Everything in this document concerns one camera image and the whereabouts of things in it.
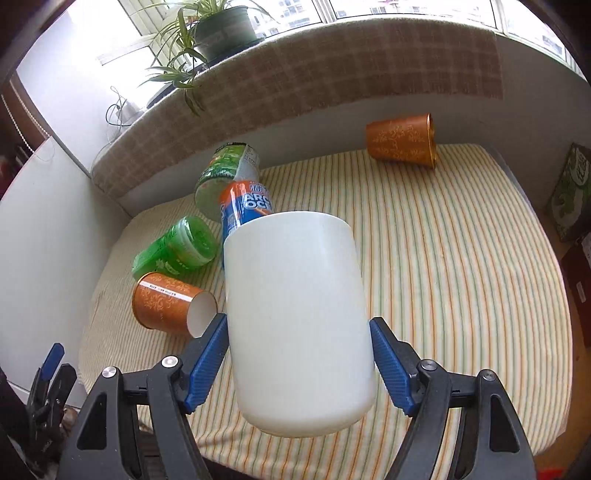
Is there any far orange paper cup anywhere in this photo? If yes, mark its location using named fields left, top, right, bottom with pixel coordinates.
left=366, top=113, right=438, bottom=169

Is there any green white shopping bag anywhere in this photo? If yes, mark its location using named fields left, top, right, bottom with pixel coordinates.
left=548, top=143, right=591, bottom=242

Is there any brown checked sill cloth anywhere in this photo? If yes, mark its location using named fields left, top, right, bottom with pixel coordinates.
left=91, top=16, right=504, bottom=199

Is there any striped table cloth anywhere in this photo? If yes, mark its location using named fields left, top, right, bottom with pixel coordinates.
left=78, top=144, right=573, bottom=479

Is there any white charger with cables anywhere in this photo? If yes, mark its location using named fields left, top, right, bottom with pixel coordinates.
left=104, top=86, right=144, bottom=128

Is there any green plastic cup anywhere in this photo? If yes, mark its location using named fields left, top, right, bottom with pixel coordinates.
left=132, top=216, right=219, bottom=280

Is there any orange paper cup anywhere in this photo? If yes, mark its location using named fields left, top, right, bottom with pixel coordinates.
left=131, top=272, right=218, bottom=338
left=366, top=113, right=438, bottom=169

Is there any white paper cup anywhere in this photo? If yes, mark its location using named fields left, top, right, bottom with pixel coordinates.
left=223, top=211, right=377, bottom=437

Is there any near orange paper cup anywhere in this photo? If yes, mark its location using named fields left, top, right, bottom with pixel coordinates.
left=131, top=272, right=218, bottom=338

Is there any dark red cardboard box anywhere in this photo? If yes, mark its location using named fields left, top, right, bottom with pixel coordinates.
left=561, top=240, right=591, bottom=348

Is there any potted spider plant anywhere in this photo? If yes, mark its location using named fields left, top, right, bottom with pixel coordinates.
left=148, top=1, right=270, bottom=116

